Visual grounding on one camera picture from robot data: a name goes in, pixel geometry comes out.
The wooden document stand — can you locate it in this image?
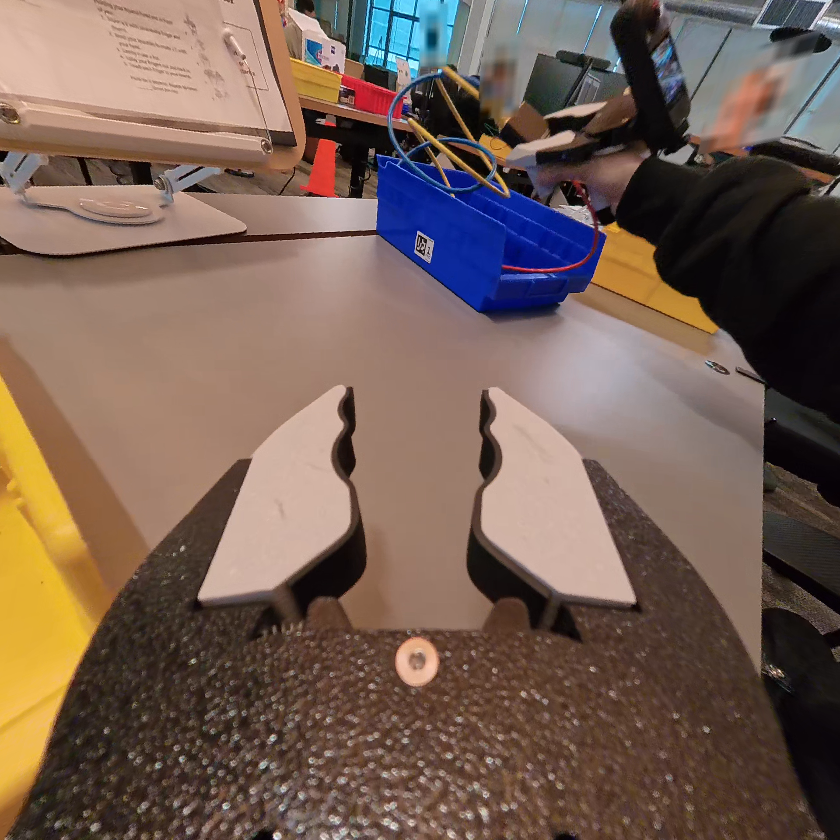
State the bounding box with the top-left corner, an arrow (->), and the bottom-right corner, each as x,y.
0,0 -> 307,173

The red plastic bin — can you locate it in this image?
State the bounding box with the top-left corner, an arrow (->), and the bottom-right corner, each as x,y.
341,74 -> 406,120

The person's right forearm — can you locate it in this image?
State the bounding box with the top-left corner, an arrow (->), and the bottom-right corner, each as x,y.
616,154 -> 840,421

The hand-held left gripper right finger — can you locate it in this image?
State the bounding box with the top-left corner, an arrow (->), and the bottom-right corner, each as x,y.
466,386 -> 638,632

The yellow plastic bin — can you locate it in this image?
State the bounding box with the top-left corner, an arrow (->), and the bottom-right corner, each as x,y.
591,222 -> 721,337
0,373 -> 151,829

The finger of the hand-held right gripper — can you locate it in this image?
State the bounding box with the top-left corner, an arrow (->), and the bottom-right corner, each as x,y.
543,97 -> 639,135
507,130 -> 608,166

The black office chair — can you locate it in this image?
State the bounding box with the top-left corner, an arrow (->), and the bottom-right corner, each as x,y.
761,387 -> 840,840

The white cardboard box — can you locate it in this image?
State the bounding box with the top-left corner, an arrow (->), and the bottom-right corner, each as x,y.
285,8 -> 347,74

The blue ethernet cable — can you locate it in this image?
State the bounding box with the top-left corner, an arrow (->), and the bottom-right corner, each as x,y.
387,72 -> 496,194

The large window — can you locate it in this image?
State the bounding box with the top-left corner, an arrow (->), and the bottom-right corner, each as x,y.
364,0 -> 460,67

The small yellow bin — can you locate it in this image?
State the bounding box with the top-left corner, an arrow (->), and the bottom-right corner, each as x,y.
289,58 -> 343,104

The wooden table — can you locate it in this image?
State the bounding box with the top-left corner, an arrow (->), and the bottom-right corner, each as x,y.
298,95 -> 421,198

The yellow ethernet cable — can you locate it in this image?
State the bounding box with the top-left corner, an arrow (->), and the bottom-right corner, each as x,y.
407,66 -> 513,199

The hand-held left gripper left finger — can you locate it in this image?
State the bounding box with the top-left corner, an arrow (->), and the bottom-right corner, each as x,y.
197,385 -> 367,623

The blue plastic bin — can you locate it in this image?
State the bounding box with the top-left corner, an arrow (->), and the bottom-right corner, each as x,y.
376,154 -> 608,314

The grey desk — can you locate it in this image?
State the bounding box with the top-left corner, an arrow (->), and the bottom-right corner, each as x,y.
0,233 -> 767,677
0,192 -> 379,258

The instruction sheet document stand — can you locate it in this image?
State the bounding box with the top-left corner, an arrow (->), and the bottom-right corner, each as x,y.
0,0 -> 293,132

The black computer monitor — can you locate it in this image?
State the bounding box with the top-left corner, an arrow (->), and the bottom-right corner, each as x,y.
525,52 -> 632,118

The red ethernet cable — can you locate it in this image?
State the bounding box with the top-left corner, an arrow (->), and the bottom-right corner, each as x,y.
502,180 -> 603,274

